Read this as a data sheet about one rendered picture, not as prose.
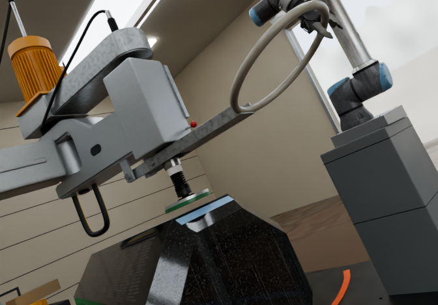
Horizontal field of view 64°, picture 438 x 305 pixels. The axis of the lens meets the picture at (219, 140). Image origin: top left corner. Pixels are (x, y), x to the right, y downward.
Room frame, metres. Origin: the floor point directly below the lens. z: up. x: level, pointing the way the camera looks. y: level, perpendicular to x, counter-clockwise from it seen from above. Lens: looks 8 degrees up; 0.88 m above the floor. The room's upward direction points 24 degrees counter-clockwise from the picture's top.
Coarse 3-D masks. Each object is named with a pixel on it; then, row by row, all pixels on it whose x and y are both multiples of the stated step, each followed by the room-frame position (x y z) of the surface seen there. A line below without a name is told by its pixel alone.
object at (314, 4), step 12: (312, 0) 1.07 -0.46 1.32; (288, 12) 1.02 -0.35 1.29; (300, 12) 1.03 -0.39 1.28; (324, 12) 1.16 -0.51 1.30; (276, 24) 1.01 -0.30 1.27; (324, 24) 1.25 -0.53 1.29; (264, 36) 1.02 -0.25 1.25; (252, 48) 1.04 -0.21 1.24; (264, 48) 1.04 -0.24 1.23; (312, 48) 1.37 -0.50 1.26; (252, 60) 1.05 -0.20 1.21; (240, 72) 1.08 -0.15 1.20; (300, 72) 1.45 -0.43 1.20; (240, 84) 1.11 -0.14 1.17; (288, 84) 1.46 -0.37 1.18; (276, 96) 1.46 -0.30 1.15; (240, 108) 1.27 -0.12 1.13; (252, 108) 1.38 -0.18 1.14
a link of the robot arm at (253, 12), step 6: (264, 0) 1.45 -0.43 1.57; (258, 6) 1.47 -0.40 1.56; (264, 6) 1.45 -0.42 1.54; (270, 6) 1.44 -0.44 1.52; (252, 12) 1.49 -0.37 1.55; (258, 12) 1.48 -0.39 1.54; (264, 12) 1.47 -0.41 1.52; (270, 12) 1.46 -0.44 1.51; (276, 12) 1.47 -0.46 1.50; (282, 12) 1.63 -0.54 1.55; (252, 18) 1.50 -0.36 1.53; (258, 18) 1.49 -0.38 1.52; (264, 18) 1.49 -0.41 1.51; (270, 18) 1.51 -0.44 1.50; (258, 24) 1.52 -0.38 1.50
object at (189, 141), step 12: (228, 108) 1.32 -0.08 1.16; (216, 120) 1.36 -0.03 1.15; (228, 120) 1.33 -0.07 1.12; (240, 120) 1.42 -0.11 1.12; (192, 132) 1.43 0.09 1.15; (204, 132) 1.40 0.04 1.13; (216, 132) 1.44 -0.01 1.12; (180, 144) 1.47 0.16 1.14; (192, 144) 1.44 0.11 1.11; (156, 156) 1.55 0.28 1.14; (168, 156) 1.51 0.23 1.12; (180, 156) 1.62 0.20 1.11; (144, 168) 1.60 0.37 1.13; (156, 168) 1.71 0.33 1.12
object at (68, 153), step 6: (60, 144) 1.85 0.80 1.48; (66, 144) 1.85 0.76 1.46; (72, 144) 1.86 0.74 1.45; (60, 150) 1.84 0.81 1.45; (66, 150) 1.84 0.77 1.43; (72, 150) 1.86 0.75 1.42; (66, 156) 1.84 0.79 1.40; (72, 156) 1.85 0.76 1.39; (78, 156) 1.87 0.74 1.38; (66, 162) 1.84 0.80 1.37; (72, 162) 1.85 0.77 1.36; (78, 162) 1.86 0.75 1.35; (66, 168) 1.84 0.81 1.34; (72, 168) 1.84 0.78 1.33; (78, 168) 1.85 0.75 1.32; (66, 174) 1.84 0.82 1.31; (72, 174) 1.85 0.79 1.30
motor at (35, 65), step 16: (16, 48) 1.82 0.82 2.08; (32, 48) 1.84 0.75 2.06; (48, 48) 1.93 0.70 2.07; (16, 64) 1.83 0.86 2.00; (32, 64) 1.82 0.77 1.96; (48, 64) 1.87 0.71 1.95; (64, 64) 1.98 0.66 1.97; (32, 80) 1.83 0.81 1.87; (48, 80) 1.85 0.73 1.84; (32, 96) 1.83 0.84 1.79
